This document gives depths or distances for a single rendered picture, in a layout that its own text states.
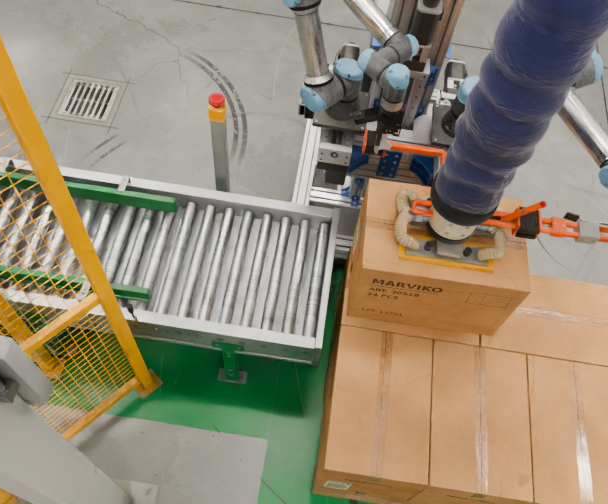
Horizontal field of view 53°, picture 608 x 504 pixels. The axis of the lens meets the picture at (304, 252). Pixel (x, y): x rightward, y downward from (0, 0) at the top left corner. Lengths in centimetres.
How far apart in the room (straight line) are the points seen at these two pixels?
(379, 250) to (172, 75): 244
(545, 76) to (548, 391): 153
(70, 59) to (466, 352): 313
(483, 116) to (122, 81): 294
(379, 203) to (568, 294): 109
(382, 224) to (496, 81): 80
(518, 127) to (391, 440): 133
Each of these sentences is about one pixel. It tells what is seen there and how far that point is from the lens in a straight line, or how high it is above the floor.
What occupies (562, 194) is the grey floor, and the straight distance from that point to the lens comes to 407.
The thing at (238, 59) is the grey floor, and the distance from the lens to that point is 434.
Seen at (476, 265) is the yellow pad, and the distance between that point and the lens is 223.
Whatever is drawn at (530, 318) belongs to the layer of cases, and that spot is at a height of 54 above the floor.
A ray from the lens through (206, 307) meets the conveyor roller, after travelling 263.
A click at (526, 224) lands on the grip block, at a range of 224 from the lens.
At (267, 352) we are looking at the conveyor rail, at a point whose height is 46.
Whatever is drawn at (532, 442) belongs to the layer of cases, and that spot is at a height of 54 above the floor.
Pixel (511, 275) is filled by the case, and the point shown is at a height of 107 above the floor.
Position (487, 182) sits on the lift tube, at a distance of 189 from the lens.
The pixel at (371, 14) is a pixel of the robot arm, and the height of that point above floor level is 157.
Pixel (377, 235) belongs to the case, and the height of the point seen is 108.
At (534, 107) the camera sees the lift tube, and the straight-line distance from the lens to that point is 167.
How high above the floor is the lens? 292
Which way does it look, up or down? 59 degrees down
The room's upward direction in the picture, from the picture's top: 8 degrees clockwise
